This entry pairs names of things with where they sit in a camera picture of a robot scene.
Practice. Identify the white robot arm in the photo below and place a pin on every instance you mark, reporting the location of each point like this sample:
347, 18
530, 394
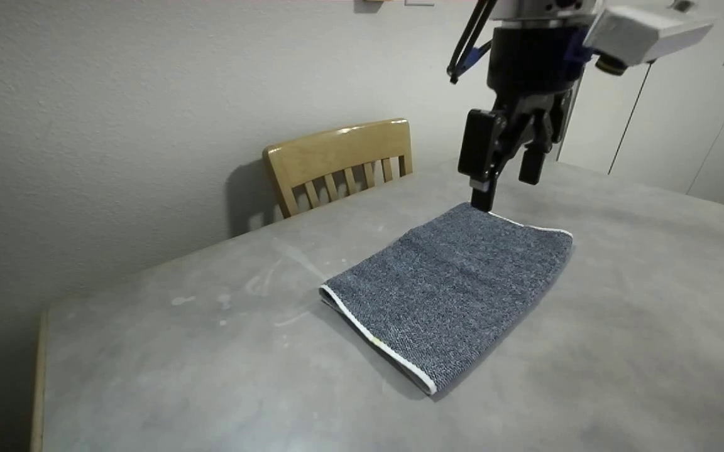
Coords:
546, 8

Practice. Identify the blue-grey woven towel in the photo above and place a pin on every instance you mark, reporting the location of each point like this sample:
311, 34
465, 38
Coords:
452, 284

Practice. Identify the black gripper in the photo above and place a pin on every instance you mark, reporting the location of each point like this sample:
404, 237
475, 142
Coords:
538, 67

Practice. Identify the light wooden slat chair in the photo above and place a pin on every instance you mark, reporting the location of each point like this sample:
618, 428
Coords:
338, 151

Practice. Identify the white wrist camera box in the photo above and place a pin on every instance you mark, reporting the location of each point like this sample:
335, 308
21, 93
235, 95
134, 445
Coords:
653, 34

